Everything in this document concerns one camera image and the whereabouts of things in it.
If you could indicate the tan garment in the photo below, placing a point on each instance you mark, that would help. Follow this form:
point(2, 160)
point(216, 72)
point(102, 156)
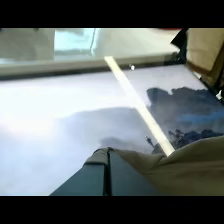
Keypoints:
point(205, 46)

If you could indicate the black garment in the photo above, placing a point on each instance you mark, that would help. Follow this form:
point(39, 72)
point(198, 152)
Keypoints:
point(181, 43)

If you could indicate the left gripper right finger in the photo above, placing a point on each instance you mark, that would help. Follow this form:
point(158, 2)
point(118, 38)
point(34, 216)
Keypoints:
point(125, 180)

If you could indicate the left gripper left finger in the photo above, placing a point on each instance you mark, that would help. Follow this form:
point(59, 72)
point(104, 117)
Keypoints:
point(90, 176)

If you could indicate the khaki garment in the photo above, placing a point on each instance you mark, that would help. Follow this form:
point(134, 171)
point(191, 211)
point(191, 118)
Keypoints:
point(193, 170)

